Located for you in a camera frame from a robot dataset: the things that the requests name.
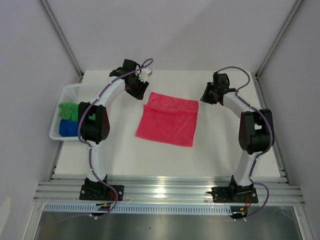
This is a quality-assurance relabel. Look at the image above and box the pink microfiber towel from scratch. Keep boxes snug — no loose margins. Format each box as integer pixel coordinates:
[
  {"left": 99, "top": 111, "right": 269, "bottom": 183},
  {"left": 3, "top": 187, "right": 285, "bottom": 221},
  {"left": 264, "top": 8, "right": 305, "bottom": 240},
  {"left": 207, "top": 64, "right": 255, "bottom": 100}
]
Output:
[{"left": 135, "top": 92, "right": 199, "bottom": 147}]

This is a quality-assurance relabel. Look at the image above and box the green microfiber towel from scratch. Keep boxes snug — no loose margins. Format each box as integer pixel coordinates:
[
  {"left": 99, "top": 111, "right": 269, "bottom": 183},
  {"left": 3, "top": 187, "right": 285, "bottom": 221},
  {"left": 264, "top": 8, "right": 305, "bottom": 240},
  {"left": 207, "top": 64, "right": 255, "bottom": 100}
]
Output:
[{"left": 57, "top": 101, "right": 97, "bottom": 122}]

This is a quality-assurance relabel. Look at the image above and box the blue microfiber towel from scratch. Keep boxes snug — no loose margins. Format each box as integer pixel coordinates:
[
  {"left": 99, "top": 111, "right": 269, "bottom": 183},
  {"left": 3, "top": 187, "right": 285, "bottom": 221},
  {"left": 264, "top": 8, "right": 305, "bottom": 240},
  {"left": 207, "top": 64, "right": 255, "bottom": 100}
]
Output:
[{"left": 59, "top": 119, "right": 79, "bottom": 137}]

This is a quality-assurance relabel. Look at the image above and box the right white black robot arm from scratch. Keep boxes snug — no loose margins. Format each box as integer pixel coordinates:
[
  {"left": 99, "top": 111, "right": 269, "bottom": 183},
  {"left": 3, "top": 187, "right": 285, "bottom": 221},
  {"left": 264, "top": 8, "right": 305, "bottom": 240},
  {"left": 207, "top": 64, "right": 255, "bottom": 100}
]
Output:
[{"left": 200, "top": 72, "right": 275, "bottom": 203}]

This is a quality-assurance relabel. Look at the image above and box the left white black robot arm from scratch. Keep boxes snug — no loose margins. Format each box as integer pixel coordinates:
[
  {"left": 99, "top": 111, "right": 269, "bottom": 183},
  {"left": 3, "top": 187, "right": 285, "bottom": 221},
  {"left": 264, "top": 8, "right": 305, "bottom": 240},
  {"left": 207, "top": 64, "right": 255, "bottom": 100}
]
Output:
[{"left": 77, "top": 58, "right": 154, "bottom": 202}]

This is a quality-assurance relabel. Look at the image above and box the white plastic basket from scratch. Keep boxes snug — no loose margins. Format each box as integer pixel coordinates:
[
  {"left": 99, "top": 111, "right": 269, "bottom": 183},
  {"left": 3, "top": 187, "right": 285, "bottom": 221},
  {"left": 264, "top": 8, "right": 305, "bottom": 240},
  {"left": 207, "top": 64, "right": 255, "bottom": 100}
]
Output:
[{"left": 49, "top": 83, "right": 114, "bottom": 144}]

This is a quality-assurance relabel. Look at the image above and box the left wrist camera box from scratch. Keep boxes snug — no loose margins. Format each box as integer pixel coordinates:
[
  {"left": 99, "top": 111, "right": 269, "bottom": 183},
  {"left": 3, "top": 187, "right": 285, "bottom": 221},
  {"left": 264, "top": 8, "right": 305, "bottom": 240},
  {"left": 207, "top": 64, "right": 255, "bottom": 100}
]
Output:
[{"left": 139, "top": 68, "right": 153, "bottom": 82}]

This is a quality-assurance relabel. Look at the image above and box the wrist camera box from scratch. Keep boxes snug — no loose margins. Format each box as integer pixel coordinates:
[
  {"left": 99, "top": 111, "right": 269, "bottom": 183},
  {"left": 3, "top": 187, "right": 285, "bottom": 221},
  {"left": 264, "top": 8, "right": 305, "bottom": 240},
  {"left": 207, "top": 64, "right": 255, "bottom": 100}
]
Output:
[
  {"left": 213, "top": 71, "right": 220, "bottom": 82},
  {"left": 139, "top": 68, "right": 153, "bottom": 82}
]

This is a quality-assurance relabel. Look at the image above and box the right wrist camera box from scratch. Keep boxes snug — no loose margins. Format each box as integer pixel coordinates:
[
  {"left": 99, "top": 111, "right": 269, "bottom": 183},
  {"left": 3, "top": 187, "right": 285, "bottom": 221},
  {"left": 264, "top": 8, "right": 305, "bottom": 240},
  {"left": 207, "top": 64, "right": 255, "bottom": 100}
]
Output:
[{"left": 213, "top": 71, "right": 220, "bottom": 82}]

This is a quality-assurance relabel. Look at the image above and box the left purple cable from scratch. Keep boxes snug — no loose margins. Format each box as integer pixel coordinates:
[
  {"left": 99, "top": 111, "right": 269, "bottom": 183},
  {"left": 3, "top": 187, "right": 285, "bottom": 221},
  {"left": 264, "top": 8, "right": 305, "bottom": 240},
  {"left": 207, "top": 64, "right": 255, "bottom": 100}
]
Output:
[{"left": 57, "top": 58, "right": 155, "bottom": 223}]

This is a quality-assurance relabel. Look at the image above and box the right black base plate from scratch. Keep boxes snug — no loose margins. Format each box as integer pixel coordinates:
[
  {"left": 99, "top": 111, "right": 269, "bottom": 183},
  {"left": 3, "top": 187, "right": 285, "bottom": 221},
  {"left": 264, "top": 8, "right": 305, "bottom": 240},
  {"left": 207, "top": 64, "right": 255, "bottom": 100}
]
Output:
[{"left": 207, "top": 185, "right": 258, "bottom": 204}]

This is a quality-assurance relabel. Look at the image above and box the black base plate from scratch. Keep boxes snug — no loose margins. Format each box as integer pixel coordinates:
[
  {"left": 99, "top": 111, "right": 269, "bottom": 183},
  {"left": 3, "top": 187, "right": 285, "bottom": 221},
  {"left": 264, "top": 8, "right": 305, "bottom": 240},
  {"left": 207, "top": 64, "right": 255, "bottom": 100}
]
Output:
[
  {"left": 79, "top": 184, "right": 125, "bottom": 202},
  {"left": 207, "top": 185, "right": 258, "bottom": 204}
]

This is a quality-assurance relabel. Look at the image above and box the aluminium extrusion rail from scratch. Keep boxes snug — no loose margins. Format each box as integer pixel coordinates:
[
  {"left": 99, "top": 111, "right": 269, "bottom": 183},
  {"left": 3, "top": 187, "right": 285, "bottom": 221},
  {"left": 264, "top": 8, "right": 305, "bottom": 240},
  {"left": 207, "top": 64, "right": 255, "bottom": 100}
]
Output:
[{"left": 33, "top": 174, "right": 306, "bottom": 206}]

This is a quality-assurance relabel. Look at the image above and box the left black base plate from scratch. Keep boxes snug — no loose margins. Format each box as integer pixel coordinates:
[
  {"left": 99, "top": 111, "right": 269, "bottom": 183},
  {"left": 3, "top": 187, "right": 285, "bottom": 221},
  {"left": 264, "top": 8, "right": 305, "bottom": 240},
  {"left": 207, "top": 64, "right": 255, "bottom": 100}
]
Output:
[{"left": 79, "top": 184, "right": 125, "bottom": 202}]

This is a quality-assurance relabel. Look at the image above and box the white slotted cable duct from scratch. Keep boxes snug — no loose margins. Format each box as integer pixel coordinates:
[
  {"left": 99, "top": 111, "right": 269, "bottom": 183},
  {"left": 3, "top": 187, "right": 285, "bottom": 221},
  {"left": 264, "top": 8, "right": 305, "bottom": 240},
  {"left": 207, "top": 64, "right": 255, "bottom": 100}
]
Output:
[{"left": 43, "top": 202, "right": 233, "bottom": 216}]

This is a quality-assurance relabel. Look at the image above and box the left aluminium frame post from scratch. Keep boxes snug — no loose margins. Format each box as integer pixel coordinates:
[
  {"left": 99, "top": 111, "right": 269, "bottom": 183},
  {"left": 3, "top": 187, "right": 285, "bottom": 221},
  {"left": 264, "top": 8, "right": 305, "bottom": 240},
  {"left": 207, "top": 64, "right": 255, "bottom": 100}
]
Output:
[{"left": 37, "top": 0, "right": 84, "bottom": 80}]

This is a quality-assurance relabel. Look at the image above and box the aluminium frame post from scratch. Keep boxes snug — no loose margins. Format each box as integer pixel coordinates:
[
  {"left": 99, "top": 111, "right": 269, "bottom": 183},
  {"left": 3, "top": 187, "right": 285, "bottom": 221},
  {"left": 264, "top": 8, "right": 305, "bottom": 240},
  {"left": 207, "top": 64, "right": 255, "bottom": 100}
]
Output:
[
  {"left": 255, "top": 0, "right": 307, "bottom": 79},
  {"left": 37, "top": 0, "right": 84, "bottom": 80}
]

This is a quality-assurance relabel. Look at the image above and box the right aluminium frame post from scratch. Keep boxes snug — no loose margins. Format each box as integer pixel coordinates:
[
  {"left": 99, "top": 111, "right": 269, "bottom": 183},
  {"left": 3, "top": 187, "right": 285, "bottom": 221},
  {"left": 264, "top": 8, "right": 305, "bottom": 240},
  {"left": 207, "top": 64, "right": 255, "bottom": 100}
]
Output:
[{"left": 255, "top": 0, "right": 307, "bottom": 79}]

